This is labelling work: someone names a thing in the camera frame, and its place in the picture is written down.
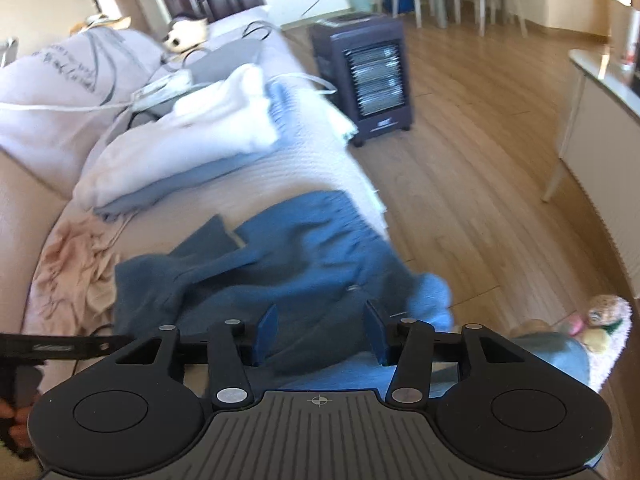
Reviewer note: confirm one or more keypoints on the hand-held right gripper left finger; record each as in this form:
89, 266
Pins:
265, 335

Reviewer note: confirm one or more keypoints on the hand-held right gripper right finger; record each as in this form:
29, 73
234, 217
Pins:
375, 335

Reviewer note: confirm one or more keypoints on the dark blue garment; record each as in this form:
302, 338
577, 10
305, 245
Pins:
300, 260

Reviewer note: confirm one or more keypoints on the cream sweatshirt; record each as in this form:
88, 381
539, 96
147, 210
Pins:
200, 135

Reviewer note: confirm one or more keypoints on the person's left hand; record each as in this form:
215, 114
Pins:
10, 412

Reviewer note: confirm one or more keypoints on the pink garment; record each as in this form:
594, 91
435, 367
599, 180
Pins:
75, 270

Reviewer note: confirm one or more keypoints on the sofa with white cover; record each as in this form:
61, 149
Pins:
280, 175

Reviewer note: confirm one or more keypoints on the person's leg in jeans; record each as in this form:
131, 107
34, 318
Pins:
550, 360

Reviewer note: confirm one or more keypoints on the plush slipper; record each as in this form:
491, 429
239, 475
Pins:
612, 355

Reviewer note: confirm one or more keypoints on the printed white cushion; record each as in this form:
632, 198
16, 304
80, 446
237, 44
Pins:
50, 85

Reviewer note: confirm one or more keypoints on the white power strip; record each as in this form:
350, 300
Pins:
165, 85

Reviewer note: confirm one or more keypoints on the grey cushion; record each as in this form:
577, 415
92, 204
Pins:
230, 57

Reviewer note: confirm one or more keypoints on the dark electric heater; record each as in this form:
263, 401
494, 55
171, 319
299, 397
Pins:
330, 50

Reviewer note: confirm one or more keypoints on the white metal rack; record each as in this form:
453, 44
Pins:
7, 52

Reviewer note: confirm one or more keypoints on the white television cabinet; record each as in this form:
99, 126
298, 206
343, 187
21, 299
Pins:
600, 125

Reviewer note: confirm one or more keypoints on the potted plant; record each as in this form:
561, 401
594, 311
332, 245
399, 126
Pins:
361, 2

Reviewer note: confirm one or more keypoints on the blue box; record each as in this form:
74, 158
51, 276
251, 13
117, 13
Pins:
400, 2

